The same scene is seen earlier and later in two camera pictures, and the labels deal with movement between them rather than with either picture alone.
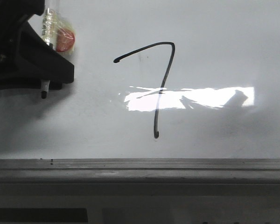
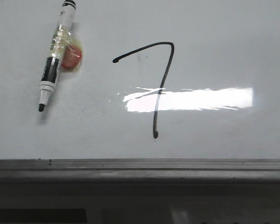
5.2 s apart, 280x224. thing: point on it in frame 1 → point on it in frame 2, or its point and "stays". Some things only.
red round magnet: (65, 40) → (72, 57)
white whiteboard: (158, 79) stays
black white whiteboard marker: (47, 35) → (50, 77)
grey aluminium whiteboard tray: (140, 191) stays
